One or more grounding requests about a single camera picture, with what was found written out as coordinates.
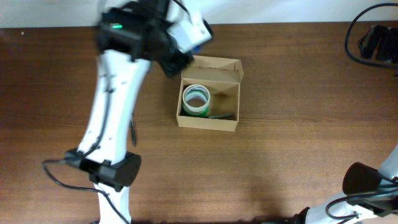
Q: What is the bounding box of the black clear pen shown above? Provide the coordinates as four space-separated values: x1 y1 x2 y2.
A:
130 114 137 147

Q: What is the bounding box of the brown cardboard box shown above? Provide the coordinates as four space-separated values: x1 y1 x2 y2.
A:
176 56 244 131

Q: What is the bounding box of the white masking tape roll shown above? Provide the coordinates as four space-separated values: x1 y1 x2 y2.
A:
182 83 211 114

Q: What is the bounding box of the green tape roll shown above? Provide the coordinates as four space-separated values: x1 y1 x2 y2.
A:
182 86 211 118

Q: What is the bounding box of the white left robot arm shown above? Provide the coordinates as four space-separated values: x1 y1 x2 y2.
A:
64 1 213 223

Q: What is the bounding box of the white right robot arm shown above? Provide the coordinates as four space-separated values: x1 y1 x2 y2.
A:
274 25 397 224

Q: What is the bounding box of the blue pen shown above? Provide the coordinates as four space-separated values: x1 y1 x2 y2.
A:
192 45 203 54

